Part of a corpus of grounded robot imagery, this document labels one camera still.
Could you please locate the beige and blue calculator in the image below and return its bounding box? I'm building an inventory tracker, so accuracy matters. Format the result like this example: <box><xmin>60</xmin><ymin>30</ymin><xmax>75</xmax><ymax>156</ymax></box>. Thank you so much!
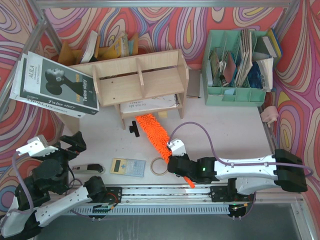
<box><xmin>110</xmin><ymin>158</ymin><xmax>146</xmax><ymax>178</ymax></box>

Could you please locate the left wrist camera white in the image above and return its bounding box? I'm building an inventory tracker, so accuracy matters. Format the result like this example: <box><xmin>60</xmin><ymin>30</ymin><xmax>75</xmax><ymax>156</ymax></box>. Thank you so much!
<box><xmin>16</xmin><ymin>134</ymin><xmax>52</xmax><ymax>157</ymax></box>

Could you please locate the mint green desk organizer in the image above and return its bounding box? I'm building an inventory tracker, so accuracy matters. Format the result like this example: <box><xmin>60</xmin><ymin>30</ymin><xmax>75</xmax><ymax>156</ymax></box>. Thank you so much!
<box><xmin>201</xmin><ymin>29</ymin><xmax>266</xmax><ymax>107</ymax></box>

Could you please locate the black binder clip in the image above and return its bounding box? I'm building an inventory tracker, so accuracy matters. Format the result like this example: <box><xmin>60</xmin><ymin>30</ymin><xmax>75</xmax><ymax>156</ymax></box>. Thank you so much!
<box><xmin>129</xmin><ymin>120</ymin><xmax>140</xmax><ymax>138</ymax></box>

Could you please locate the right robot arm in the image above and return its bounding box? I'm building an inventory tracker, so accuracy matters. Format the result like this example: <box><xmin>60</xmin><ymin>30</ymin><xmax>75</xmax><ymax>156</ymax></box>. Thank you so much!
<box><xmin>167</xmin><ymin>149</ymin><xmax>308</xmax><ymax>195</ymax></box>

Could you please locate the spiral notebook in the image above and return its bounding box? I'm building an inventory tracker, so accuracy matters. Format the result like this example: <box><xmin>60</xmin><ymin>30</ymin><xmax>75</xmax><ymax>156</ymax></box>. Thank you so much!
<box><xmin>120</xmin><ymin>94</ymin><xmax>180</xmax><ymax>114</ymax></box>

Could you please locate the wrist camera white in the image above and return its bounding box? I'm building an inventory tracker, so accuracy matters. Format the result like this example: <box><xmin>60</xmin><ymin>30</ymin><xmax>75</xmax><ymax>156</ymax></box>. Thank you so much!
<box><xmin>167</xmin><ymin>138</ymin><xmax>187</xmax><ymax>157</ymax></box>
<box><xmin>16</xmin><ymin>134</ymin><xmax>52</xmax><ymax>157</ymax></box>

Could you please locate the pink piggy figurine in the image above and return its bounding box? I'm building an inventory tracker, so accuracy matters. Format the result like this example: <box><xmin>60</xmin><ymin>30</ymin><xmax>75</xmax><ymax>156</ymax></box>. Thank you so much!
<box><xmin>260</xmin><ymin>106</ymin><xmax>279</xmax><ymax>128</ymax></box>

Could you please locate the wooden bookshelf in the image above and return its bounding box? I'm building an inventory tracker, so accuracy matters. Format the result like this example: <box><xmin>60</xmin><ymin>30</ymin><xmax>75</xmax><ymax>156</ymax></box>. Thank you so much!
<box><xmin>72</xmin><ymin>49</ymin><xmax>189</xmax><ymax>129</ymax></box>

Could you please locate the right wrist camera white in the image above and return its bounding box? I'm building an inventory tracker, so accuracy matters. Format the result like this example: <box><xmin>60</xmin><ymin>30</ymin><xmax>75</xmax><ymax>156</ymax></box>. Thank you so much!
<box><xmin>167</xmin><ymin>138</ymin><xmax>187</xmax><ymax>157</ymax></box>

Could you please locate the yellow sticky note pad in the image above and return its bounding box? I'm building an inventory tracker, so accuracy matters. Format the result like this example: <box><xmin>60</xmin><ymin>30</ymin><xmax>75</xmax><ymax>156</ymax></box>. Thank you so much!
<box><xmin>158</xmin><ymin>111</ymin><xmax>168</xmax><ymax>119</ymax></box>

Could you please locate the clear tape roll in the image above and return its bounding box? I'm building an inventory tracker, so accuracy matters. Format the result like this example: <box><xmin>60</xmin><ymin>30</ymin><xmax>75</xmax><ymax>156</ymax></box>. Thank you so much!
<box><xmin>150</xmin><ymin>157</ymin><xmax>168</xmax><ymax>177</ymax></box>

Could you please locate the white Chokladfabriken book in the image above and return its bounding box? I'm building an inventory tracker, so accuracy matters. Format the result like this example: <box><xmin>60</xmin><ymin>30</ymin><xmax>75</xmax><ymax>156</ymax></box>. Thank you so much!
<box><xmin>9</xmin><ymin>53</ymin><xmax>86</xmax><ymax>118</ymax></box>

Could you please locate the yellow file rack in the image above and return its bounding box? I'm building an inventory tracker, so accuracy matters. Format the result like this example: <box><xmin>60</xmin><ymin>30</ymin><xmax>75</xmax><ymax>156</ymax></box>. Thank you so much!
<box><xmin>58</xmin><ymin>33</ymin><xmax>139</xmax><ymax>66</ymax></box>

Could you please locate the Twins story book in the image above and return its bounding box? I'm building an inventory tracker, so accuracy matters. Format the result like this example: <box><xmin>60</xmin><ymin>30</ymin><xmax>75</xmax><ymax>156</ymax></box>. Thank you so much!
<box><xmin>19</xmin><ymin>52</ymin><xmax>99</xmax><ymax>115</ymax></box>

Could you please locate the orange microfiber duster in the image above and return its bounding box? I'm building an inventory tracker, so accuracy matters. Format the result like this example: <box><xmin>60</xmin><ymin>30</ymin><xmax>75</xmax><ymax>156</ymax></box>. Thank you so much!
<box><xmin>134</xmin><ymin>112</ymin><xmax>196</xmax><ymax>190</ymax></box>

